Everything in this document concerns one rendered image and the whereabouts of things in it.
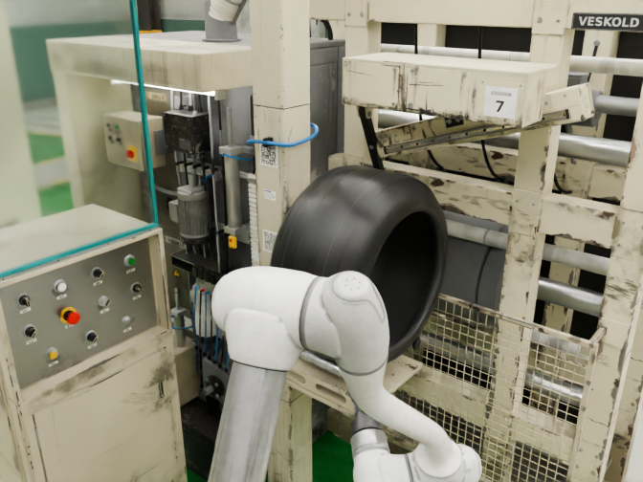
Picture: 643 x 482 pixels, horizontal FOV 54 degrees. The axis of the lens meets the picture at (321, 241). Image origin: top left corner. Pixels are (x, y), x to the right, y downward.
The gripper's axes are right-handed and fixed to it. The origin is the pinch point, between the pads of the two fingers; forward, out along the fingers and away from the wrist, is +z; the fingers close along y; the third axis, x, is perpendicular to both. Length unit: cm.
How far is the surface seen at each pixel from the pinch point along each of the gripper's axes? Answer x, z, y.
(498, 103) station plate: 59, 44, -35
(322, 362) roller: -12.4, 16.1, 16.2
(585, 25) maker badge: 90, 64, -36
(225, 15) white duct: -14, 128, -50
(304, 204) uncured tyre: 0.1, 36.2, -29.7
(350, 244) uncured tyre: 9.8, 18.5, -26.6
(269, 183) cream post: -11, 58, -24
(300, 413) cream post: -33, 25, 55
